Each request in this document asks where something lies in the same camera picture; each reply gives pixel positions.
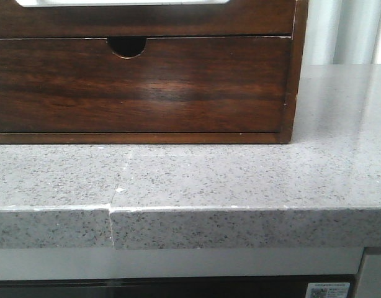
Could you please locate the dark wooden drawer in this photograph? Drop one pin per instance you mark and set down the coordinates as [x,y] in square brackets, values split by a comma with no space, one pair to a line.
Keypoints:
[208,84]

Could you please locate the dark wooden drawer cabinet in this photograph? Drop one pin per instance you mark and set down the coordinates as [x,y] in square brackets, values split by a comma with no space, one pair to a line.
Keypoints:
[126,30]

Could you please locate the black appliance under counter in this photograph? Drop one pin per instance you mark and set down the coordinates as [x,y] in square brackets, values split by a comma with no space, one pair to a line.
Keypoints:
[223,286]

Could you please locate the white QR code sticker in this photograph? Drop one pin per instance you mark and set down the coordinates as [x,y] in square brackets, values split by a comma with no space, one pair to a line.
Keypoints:
[327,290]

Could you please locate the white tray on cabinet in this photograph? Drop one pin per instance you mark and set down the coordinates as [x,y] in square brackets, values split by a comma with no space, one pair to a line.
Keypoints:
[91,3]

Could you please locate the white cabinet panel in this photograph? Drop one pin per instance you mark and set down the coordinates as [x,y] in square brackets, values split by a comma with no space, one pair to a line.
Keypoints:
[369,278]

